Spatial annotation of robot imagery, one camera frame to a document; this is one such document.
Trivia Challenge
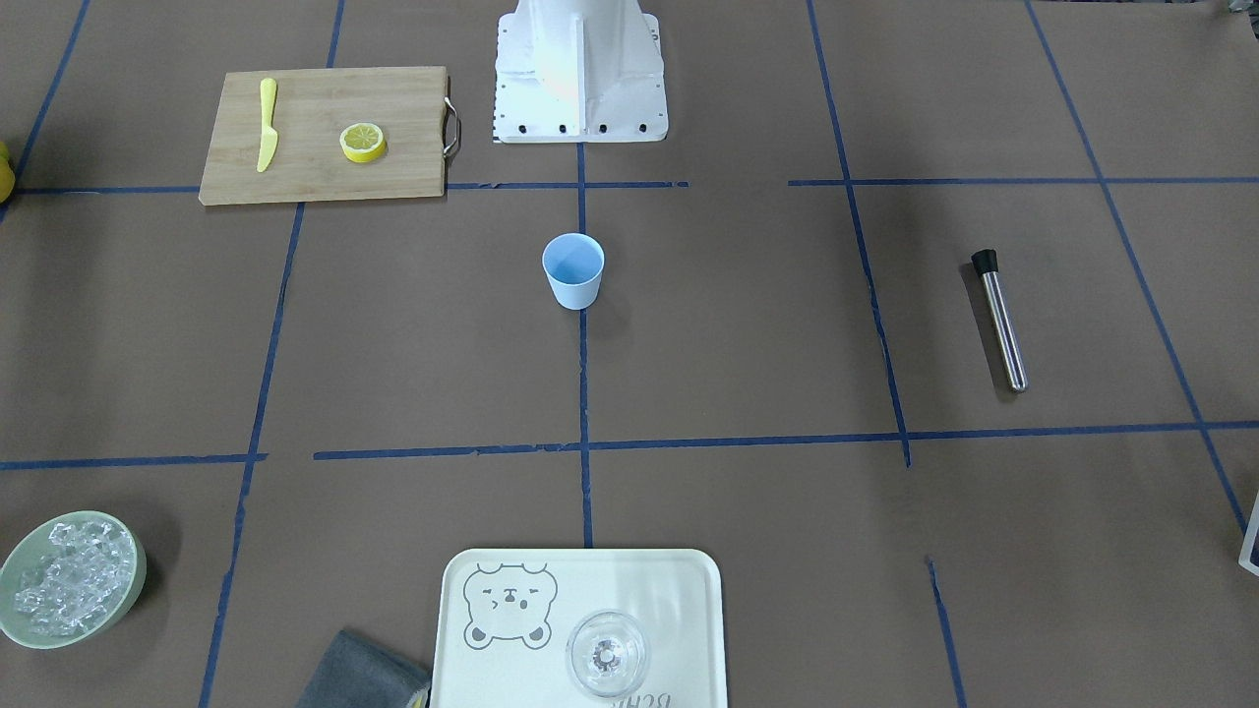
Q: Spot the steel muddler black tip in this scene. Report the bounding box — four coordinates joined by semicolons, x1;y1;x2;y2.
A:
971;248;1027;393

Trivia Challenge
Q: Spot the light blue plastic cup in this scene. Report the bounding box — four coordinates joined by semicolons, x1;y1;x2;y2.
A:
541;233;606;311

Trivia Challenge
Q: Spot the whole yellow lemon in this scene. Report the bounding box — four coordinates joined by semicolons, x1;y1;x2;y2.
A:
0;141;18;207

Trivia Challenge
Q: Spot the cream bear tray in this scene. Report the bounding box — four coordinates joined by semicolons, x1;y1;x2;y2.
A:
429;551;728;707

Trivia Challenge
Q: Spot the clear wine glass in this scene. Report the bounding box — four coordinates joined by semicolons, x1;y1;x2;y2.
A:
567;610;648;699

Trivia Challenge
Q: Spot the bamboo cutting board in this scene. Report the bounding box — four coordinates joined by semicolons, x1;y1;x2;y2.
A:
199;66;457;207

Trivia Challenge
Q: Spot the yellow plastic knife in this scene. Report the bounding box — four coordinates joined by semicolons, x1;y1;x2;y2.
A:
256;77;279;173

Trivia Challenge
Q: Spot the grey folded cloth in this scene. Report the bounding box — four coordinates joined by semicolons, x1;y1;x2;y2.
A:
296;630;432;707

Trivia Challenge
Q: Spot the green bowl of ice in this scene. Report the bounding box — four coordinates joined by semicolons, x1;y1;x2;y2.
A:
1;510;149;650

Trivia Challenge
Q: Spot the white blue box corner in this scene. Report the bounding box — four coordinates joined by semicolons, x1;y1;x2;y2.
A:
1238;498;1259;574

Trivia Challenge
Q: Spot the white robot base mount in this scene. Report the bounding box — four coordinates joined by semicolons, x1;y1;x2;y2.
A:
492;1;670;145

